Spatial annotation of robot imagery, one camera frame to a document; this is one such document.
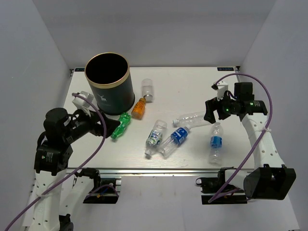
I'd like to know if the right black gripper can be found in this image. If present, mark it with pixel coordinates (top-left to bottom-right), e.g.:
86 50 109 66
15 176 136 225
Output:
204 91 239 124

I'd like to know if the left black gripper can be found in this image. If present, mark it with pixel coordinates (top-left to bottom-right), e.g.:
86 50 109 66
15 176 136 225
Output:
64 104 121 143

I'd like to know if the green Sprite plastic bottle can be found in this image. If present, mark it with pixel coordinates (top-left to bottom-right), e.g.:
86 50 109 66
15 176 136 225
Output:
111 113 131 140

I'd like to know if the clear bottle green-blue label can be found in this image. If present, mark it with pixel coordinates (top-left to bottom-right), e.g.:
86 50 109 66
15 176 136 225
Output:
144 120 167 159

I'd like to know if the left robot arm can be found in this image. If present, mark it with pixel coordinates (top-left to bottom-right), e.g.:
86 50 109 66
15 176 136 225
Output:
29 108 120 231

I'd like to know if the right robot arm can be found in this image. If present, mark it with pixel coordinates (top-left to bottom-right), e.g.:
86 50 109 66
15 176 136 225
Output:
204 81 296 201

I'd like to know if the dark green cylindrical bin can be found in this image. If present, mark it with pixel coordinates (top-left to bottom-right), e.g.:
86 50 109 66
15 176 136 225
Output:
84 52 135 116

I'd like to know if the large clear unlabelled bottle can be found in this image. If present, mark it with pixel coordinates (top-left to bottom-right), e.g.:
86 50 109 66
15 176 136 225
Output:
173 111 211 128

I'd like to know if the small clear bottle blue label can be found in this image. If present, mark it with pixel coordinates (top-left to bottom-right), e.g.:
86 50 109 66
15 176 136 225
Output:
209 122 223 165

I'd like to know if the orange juice plastic bottle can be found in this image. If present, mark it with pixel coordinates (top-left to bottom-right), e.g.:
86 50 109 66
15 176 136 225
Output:
131 98 146 120

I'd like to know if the clear bottle dark blue label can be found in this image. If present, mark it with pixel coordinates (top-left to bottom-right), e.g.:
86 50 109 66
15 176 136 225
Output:
158 125 191 158

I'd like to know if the clear bottle with silver cap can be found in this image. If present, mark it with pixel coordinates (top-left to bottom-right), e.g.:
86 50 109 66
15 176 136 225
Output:
141 78 154 102

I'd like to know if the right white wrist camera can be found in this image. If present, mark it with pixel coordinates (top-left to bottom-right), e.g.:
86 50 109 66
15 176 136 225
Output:
211 80 229 101

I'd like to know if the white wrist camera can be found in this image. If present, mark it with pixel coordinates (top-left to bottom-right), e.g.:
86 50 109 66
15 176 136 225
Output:
211 80 229 101
72 91 94 116

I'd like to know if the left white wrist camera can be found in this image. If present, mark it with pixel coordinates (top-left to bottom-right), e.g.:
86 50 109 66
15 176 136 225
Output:
72 91 94 116

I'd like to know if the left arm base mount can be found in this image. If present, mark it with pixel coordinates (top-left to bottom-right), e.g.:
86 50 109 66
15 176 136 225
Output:
75 168 119 204

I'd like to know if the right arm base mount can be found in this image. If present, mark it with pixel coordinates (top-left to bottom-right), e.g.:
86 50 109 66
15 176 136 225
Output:
195 167 249 205

